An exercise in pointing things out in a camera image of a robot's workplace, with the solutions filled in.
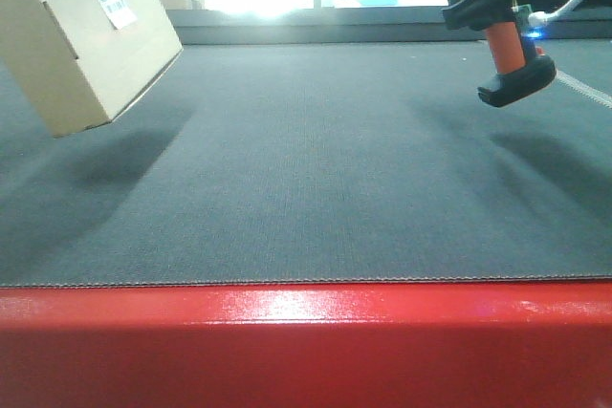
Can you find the orange black scanner gun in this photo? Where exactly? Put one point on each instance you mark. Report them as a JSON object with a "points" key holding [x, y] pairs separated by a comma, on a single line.
{"points": [[521, 69]]}

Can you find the brown cardboard package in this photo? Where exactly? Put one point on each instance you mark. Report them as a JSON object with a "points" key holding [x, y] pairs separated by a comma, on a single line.
{"points": [[77, 71]]}

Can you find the white barcode label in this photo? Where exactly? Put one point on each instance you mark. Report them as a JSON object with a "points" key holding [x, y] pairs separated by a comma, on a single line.
{"points": [[118, 13]]}

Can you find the red conveyor frame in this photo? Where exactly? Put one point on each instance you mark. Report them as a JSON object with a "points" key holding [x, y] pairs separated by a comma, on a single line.
{"points": [[362, 345]]}

